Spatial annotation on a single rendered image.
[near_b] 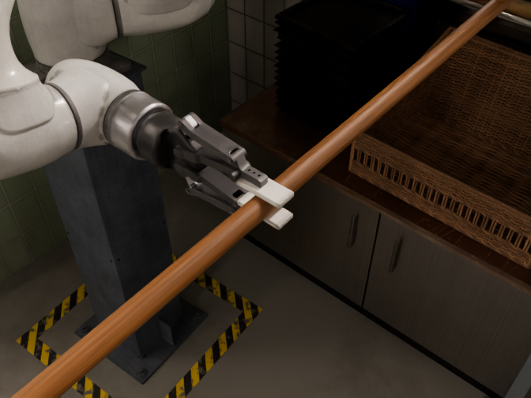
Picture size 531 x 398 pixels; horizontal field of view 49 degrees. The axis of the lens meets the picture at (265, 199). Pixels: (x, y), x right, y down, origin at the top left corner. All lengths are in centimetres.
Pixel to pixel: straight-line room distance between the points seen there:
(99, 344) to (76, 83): 40
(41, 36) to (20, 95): 50
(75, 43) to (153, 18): 17
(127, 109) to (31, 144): 13
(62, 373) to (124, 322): 8
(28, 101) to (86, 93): 9
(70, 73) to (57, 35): 38
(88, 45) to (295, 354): 119
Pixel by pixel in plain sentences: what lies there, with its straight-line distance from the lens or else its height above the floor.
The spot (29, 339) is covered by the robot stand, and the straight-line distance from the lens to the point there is 217.
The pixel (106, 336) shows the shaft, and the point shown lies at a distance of 62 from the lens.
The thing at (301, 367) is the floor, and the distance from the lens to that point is 198.
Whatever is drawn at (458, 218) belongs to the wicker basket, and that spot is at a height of 62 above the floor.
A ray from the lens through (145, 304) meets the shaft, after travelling 64.
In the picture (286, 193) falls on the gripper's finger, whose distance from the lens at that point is 72.
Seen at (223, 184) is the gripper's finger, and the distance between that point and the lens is 79.
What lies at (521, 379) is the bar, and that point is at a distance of 174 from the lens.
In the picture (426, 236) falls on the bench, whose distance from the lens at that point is 161.
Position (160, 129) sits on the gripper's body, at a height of 123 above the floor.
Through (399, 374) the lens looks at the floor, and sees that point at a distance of 201.
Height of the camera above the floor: 172
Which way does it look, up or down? 44 degrees down
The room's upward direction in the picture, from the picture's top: straight up
